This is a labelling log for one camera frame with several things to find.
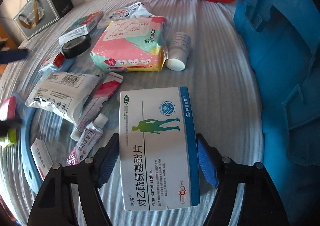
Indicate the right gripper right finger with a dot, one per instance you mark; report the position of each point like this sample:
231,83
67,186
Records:
261,203

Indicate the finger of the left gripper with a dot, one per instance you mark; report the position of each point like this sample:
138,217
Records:
6,125
13,55

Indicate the green wet wipes pack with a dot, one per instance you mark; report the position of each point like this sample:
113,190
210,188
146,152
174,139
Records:
9,139

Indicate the pink wet wipes pack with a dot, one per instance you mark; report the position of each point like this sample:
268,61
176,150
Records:
8,109

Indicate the blue plastic hanger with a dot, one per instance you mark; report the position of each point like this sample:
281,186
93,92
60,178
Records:
31,173

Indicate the red white ointment box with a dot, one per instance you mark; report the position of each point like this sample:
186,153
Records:
41,157
52,63

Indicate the black tape roll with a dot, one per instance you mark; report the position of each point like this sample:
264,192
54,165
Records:
77,46

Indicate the white blue medicine box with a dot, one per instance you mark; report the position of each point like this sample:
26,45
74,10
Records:
159,163

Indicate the colourful sanitary pad pack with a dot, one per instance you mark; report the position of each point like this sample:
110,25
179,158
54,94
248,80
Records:
136,44

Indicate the white wipes sachet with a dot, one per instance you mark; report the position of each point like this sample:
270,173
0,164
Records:
136,10

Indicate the black gift bag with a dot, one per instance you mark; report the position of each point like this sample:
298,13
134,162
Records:
37,15

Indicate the pink white ointment tube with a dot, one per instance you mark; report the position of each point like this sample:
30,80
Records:
92,133

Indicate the white gauze packet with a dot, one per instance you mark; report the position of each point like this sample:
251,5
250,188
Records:
63,93

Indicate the green red white box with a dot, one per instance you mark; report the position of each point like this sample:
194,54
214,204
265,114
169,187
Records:
81,27

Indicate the pink striped tube box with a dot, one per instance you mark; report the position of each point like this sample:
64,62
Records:
111,83

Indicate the white medicine bottle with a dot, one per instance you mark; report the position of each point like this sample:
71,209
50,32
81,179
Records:
179,50

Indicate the blue plastic storage crate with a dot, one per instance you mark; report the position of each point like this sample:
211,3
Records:
282,39

